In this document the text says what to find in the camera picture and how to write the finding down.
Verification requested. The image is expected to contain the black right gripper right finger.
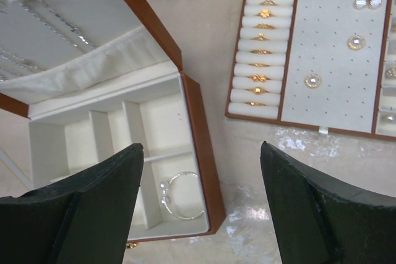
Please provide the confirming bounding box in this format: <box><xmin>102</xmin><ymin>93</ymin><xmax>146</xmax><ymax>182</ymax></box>
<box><xmin>260</xmin><ymin>142</ymin><xmax>395</xmax><ymax>263</ymax></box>

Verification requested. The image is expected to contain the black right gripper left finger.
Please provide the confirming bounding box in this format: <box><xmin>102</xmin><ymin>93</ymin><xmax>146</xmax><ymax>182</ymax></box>
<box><xmin>1</xmin><ymin>143</ymin><xmax>144</xmax><ymax>263</ymax></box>

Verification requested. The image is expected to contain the brown jewelry box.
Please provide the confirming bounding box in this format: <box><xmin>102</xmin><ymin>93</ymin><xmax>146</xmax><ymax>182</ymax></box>
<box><xmin>1</xmin><ymin>0</ymin><xmax>226</xmax><ymax>242</ymax></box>

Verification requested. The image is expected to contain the brown ring earring tray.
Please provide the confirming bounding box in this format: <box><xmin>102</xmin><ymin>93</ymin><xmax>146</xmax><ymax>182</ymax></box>
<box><xmin>225</xmin><ymin>0</ymin><xmax>395</xmax><ymax>140</ymax></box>

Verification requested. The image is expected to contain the gold pearl earring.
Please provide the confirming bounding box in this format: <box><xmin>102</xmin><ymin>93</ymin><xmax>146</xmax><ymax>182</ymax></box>
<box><xmin>346</xmin><ymin>33</ymin><xmax>366</xmax><ymax>51</ymax></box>
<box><xmin>304</xmin><ymin>73</ymin><xmax>322</xmax><ymax>89</ymax></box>

